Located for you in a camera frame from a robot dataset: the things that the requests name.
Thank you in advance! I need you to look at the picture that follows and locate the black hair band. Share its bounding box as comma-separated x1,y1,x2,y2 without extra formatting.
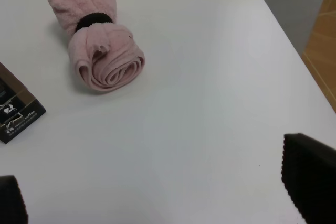
75,13,113,33

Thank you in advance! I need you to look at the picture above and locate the pink towel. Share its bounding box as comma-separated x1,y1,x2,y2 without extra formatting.
48,0,145,92

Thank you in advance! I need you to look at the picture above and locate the cardboard box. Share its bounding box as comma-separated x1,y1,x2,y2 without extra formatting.
301,0,335,109

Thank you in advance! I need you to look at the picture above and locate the brown coffee box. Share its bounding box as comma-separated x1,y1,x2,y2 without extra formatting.
1,65,46,144

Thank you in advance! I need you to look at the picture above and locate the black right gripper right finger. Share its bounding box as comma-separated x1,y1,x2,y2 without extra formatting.
281,133,335,223

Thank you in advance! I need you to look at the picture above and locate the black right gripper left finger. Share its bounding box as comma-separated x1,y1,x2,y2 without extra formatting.
1,175,28,224

